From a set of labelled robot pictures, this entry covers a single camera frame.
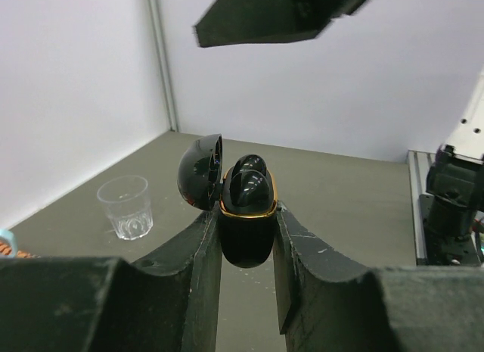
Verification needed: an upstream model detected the black earbud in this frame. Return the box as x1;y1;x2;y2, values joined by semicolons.
232;154;267;176
229;170;272;208

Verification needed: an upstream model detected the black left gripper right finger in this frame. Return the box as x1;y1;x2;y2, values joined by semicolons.
273;204;483;351

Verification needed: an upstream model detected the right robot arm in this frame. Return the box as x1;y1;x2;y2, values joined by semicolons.
194;0;483;266

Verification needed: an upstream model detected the light blue mug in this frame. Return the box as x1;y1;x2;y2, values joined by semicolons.
0;229;18;258

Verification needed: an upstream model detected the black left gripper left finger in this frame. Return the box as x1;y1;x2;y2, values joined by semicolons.
1;211;222;351

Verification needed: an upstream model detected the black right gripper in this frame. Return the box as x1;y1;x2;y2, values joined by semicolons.
194;0;368;48

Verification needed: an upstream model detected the glossy black earbud charging case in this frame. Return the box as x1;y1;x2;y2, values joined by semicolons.
177;134;278;268

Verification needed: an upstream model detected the colourful patchwork placemat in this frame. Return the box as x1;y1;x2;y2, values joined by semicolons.
16;247;39;258

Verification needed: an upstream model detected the clear drinking glass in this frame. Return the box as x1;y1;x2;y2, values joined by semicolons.
97;175;154;241

